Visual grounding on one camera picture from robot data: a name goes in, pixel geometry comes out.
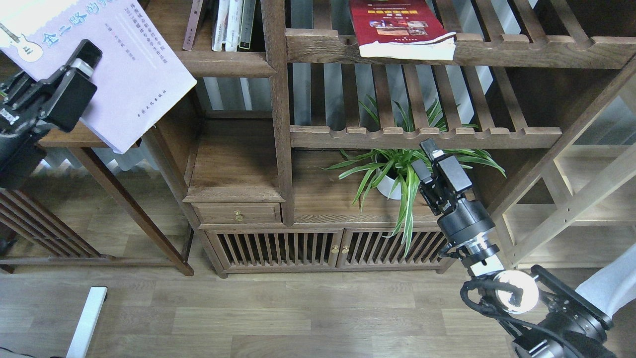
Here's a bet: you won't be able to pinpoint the white upright book left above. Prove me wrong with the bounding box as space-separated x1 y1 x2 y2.
211 0 230 52

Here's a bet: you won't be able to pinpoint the white upright book middle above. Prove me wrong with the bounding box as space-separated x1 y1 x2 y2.
225 0 243 52

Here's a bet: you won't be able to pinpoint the light wooden shelf frame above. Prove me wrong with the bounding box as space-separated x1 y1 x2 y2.
493 76 635 268

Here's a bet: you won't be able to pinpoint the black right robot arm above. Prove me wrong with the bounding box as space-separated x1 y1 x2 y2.
412 139 614 358

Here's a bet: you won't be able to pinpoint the white lavender paperback book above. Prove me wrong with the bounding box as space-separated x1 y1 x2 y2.
0 0 196 154

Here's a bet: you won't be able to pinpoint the white plant pot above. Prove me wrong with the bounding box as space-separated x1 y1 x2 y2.
377 175 402 201

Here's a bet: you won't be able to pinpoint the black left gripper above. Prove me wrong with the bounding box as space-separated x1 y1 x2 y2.
0 39 103 189

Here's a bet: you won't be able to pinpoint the red paperback book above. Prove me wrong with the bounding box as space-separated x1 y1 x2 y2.
348 0 456 61

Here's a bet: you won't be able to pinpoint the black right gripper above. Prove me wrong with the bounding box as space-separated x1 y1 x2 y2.
411 138 495 248

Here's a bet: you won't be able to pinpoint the maroon book Chinese characters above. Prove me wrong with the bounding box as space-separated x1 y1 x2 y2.
182 0 209 51

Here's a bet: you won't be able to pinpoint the green spider plant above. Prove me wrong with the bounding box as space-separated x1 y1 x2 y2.
321 96 506 253

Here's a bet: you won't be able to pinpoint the dark wooden bookshelf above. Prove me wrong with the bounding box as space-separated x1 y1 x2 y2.
64 0 636 277

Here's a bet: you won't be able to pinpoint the dark green upright book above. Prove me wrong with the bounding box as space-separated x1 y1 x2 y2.
238 0 256 51

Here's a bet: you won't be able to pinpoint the white upright book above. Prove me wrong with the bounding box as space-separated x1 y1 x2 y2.
211 0 230 52
225 0 243 52

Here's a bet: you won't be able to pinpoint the white floor stand leg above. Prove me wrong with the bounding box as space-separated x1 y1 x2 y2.
65 286 108 358

